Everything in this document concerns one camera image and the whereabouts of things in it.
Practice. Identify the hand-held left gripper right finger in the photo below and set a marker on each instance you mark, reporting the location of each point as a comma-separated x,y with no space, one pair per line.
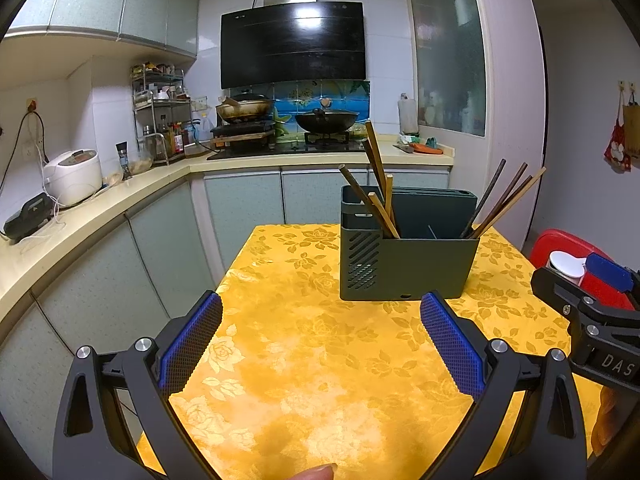
452,350

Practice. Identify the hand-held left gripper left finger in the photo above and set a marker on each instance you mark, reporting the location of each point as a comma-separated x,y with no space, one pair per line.
192,340

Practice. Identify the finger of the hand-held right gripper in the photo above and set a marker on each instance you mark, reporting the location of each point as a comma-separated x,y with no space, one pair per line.
555,281
607,272

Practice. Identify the dark green utensil holder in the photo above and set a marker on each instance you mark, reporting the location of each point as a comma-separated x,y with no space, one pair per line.
430,270

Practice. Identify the light bamboo chopstick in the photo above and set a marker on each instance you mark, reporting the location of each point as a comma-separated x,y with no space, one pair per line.
389,195
382,214

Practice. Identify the person's left hand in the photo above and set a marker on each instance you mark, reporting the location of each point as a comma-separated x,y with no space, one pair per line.
312,473

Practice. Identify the red plastic stool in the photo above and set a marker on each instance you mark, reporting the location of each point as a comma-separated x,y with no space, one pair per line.
555,245

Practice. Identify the red white hanging cloth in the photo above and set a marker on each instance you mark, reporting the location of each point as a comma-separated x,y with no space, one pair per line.
617,152

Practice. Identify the yellow floral tablecloth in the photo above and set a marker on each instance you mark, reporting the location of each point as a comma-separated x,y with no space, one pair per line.
310,385

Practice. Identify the yellow hanging bag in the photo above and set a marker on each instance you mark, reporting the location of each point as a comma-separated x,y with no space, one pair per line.
632,130

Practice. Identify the orange green dishcloth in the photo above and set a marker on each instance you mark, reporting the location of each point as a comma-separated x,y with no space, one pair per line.
425,147

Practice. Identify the black pepper grinder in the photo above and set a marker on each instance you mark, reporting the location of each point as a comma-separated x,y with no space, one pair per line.
124,162

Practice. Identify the red sauce bottle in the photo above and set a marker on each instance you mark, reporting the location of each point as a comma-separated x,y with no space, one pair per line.
178,140

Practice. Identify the white rice cooker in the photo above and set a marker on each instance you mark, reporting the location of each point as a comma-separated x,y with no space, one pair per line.
72,177

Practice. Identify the black countertop appliance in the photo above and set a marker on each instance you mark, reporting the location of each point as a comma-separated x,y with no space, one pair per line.
27,217

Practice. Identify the clear plastic oil jug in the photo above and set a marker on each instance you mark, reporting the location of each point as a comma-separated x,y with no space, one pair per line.
205,130

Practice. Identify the black induction cooker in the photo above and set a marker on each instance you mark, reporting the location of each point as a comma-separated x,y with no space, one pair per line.
242,132

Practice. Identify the black gas hob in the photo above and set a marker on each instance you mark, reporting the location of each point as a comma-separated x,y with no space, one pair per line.
300,149

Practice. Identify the white paper roll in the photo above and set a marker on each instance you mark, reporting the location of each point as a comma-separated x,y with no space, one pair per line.
407,115

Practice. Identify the metal spice rack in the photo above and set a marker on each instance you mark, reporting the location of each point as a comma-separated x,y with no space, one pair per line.
160,102

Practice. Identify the golden pan with lid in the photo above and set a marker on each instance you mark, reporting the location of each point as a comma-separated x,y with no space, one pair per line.
247,105

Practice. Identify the frosted glass door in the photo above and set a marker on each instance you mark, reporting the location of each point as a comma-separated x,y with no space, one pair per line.
445,50

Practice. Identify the black wok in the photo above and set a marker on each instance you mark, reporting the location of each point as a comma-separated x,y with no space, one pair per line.
327,120

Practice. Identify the black range hood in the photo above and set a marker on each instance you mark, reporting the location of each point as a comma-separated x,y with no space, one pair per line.
292,45

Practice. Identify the pale green wall cabinets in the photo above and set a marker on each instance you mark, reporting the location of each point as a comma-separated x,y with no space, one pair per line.
100,0

